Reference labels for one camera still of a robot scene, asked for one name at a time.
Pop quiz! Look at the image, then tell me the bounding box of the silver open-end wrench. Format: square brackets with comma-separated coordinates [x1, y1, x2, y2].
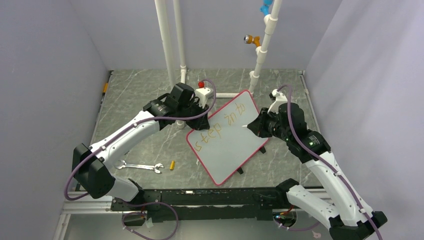
[114, 160, 164, 174]

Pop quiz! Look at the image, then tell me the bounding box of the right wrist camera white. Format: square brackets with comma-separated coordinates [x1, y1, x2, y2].
[267, 89, 288, 115]

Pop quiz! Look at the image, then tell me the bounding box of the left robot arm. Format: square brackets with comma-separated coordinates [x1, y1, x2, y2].
[67, 82, 216, 210]

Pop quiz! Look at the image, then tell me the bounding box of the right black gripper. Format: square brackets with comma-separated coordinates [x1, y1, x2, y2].
[248, 107, 292, 142]

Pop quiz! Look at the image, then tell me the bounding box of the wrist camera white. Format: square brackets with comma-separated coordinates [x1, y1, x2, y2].
[267, 89, 288, 115]
[194, 81, 214, 108]

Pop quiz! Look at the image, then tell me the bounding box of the pink framed whiteboard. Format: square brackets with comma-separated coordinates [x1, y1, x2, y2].
[186, 90, 269, 186]

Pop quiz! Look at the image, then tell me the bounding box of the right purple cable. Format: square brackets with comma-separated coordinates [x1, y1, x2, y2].
[276, 84, 384, 240]

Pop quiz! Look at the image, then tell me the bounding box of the yellow marker cap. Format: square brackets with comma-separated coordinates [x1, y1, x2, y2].
[169, 160, 176, 171]

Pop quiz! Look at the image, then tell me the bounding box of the orange clamp mounted camera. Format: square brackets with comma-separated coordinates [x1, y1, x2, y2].
[243, 34, 261, 47]

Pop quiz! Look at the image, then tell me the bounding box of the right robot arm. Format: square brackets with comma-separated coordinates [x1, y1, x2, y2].
[246, 103, 388, 240]

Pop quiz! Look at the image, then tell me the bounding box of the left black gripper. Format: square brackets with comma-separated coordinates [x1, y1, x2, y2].
[177, 98, 209, 130]

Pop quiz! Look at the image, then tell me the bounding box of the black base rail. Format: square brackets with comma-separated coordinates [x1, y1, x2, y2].
[110, 187, 291, 223]

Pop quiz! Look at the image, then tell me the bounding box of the blue clamp on pipe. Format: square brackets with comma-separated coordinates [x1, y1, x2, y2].
[259, 0, 273, 16]

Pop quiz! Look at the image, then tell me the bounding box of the white pvc pipe frame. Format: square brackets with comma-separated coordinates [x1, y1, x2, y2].
[153, 0, 283, 130]

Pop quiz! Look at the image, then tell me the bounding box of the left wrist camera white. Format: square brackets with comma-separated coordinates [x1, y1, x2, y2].
[194, 81, 214, 108]

